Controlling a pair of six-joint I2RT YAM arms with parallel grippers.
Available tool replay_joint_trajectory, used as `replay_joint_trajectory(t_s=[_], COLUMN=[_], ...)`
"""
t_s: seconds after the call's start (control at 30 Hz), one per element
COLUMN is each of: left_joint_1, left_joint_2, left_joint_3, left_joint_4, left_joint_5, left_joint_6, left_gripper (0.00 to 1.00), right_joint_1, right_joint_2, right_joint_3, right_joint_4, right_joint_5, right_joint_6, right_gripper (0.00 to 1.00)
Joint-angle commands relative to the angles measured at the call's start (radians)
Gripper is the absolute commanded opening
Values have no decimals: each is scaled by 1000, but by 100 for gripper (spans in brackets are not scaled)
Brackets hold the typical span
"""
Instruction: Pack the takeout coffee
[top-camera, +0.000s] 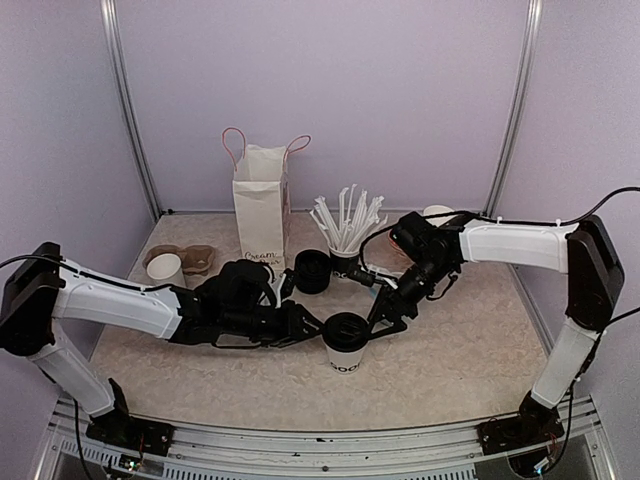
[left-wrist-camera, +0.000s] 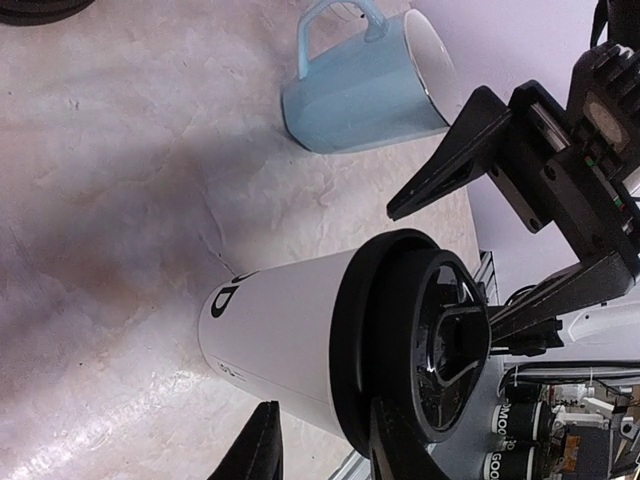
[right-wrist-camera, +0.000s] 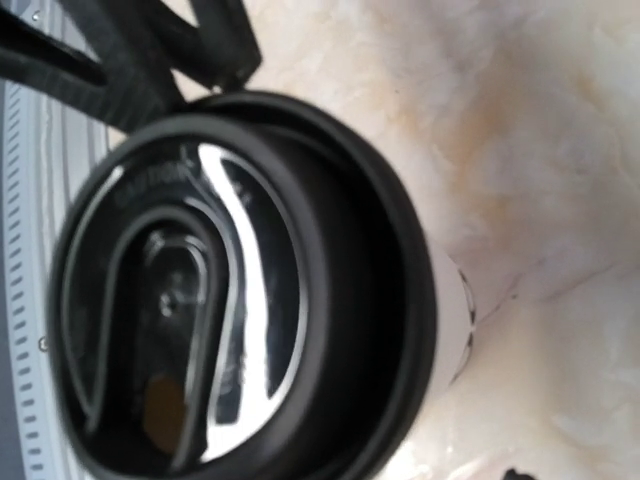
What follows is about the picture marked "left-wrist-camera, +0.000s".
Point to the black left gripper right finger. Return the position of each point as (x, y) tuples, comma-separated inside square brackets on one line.
[(395, 452)]

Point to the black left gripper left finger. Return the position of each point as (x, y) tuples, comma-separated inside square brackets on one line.
[(257, 452)]

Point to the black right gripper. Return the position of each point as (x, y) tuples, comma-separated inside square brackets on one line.
[(573, 165)]

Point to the black coffee cup lid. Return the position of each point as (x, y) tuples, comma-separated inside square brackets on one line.
[(409, 325)]

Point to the white paper cup GOOD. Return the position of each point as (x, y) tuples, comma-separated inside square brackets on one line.
[(267, 333)]

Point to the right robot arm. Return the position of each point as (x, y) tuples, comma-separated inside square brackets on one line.
[(614, 21)]

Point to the light blue ceramic mug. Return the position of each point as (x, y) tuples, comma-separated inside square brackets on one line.
[(391, 83)]

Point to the stack of black lids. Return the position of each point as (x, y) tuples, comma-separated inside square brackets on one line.
[(39, 12)]

